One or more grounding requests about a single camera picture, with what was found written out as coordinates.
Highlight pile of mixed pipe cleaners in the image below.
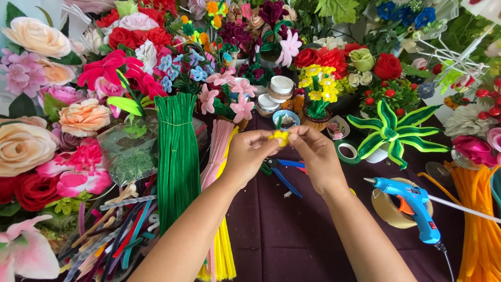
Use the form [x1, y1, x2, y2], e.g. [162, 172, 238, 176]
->
[58, 176, 162, 282]

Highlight magenta artificial rose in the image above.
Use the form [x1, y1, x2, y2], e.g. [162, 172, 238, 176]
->
[452, 135, 498, 168]

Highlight small clear dish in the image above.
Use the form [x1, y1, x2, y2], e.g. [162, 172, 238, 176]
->
[326, 115, 351, 141]

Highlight person's left hand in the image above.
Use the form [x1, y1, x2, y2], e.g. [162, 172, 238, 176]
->
[224, 129, 283, 189]

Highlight clear glass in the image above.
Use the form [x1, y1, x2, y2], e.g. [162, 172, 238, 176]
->
[425, 149, 483, 187]

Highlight red berry artificial plant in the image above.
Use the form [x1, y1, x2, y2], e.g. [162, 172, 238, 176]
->
[359, 78, 422, 119]

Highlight heap of artificial fabric flowers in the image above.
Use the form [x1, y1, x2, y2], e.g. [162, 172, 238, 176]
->
[0, 0, 188, 236]

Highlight small white pot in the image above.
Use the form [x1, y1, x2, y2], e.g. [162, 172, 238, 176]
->
[365, 143, 389, 164]

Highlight small yellow pipe cleaner flower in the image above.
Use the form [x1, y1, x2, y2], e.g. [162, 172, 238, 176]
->
[268, 130, 290, 148]

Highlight green floral tape roll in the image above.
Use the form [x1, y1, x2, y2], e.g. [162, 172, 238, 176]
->
[333, 139, 361, 165]

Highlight blue-handled pliers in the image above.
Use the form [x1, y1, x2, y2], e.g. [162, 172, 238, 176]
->
[266, 158, 307, 199]

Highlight blue hot glue gun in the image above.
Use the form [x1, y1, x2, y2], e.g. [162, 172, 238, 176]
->
[363, 177, 442, 244]

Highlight brown packing tape roll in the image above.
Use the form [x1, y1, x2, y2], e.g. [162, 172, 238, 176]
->
[371, 178, 434, 229]

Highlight pink pipe cleaner flower bunch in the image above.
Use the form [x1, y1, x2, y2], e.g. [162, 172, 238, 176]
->
[199, 67, 258, 132]

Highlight pink white artificial lily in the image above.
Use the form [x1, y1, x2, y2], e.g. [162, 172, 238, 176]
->
[0, 214, 62, 282]

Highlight white wire rack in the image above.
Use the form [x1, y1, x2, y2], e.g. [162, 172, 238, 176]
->
[409, 23, 501, 81]

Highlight person's right hand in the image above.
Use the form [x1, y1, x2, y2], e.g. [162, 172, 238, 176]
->
[288, 125, 350, 197]

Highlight small blue bowl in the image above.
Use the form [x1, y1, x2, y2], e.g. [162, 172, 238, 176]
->
[272, 109, 301, 131]

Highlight bundle of green pipe cleaners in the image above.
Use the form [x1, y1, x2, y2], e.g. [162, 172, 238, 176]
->
[154, 93, 202, 236]

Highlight clear bag of green moss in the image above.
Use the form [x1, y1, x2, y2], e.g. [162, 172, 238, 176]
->
[97, 115, 208, 187]

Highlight purple pipe cleaner flower pots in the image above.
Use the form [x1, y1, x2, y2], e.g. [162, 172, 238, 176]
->
[217, 0, 302, 87]

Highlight white artificial chrysanthemum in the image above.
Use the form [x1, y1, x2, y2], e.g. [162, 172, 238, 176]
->
[443, 102, 498, 140]

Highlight white jar with twine band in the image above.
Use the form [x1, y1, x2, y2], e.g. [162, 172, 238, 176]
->
[268, 75, 295, 103]
[256, 93, 281, 118]

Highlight blue pipe cleaner flower bunch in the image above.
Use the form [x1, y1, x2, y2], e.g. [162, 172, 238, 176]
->
[158, 49, 209, 94]

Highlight black glue gun cable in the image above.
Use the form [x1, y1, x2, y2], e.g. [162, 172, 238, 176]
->
[434, 242, 455, 282]

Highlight clear glue stick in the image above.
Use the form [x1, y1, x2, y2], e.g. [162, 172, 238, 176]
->
[428, 195, 501, 224]

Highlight dark purple table cloth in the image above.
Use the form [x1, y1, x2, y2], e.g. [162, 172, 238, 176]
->
[59, 110, 467, 282]

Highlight yellow pipe cleaner flower pot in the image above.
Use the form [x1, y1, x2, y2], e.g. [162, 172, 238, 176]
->
[297, 64, 339, 132]

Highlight bundle of orange pipe cleaners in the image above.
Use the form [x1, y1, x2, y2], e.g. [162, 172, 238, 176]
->
[416, 164, 501, 282]

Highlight green yellow striped pipe cleaner plant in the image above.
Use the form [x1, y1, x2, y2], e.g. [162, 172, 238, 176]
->
[347, 99, 451, 171]

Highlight bundle of pink pipe cleaners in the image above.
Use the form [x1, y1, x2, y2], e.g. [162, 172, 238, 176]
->
[199, 119, 236, 282]

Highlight blue artificial flower bunch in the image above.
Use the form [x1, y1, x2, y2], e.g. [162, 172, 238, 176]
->
[375, 0, 437, 30]

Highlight bundle of yellow pipe cleaners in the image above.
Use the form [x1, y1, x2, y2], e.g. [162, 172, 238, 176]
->
[196, 126, 240, 282]

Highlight red and cream rose bouquet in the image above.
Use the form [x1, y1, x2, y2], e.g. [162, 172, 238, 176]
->
[294, 42, 404, 87]

